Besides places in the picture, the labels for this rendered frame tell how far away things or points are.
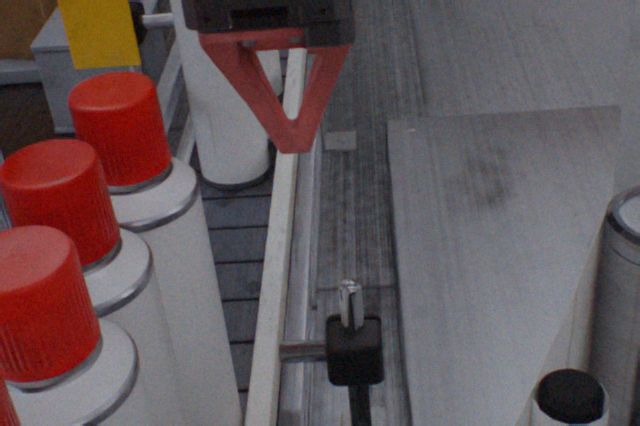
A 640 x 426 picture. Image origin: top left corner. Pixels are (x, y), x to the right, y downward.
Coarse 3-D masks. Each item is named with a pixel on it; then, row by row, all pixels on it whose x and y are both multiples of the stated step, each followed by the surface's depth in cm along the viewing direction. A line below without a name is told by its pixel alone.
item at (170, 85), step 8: (176, 40) 69; (176, 48) 68; (168, 56) 67; (176, 56) 66; (168, 64) 65; (176, 64) 65; (168, 72) 64; (176, 72) 64; (160, 80) 63; (168, 80) 63; (176, 80) 63; (184, 80) 66; (160, 88) 62; (168, 88) 62; (176, 88) 63; (160, 96) 61; (168, 96) 61; (176, 96) 63; (160, 104) 60; (168, 104) 60; (176, 104) 63; (168, 112) 60; (168, 120) 60; (168, 128) 60
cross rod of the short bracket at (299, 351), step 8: (280, 344) 48; (288, 344) 47; (296, 344) 47; (304, 344) 47; (312, 344) 47; (320, 344) 47; (280, 352) 47; (288, 352) 47; (296, 352) 47; (304, 352) 47; (312, 352) 47; (320, 352) 47; (280, 360) 47; (288, 360) 47; (296, 360) 47; (304, 360) 47; (312, 360) 47; (320, 360) 47
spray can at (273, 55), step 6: (270, 54) 74; (276, 54) 75; (270, 60) 75; (276, 60) 75; (270, 66) 75; (276, 66) 76; (270, 72) 75; (276, 72) 76; (276, 78) 76; (276, 84) 76; (276, 90) 76; (282, 90) 78; (276, 96) 77; (282, 96) 78
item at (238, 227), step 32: (192, 160) 70; (224, 192) 66; (256, 192) 66; (224, 224) 63; (256, 224) 62; (224, 256) 60; (256, 256) 59; (224, 288) 57; (256, 288) 56; (224, 320) 54; (256, 320) 54
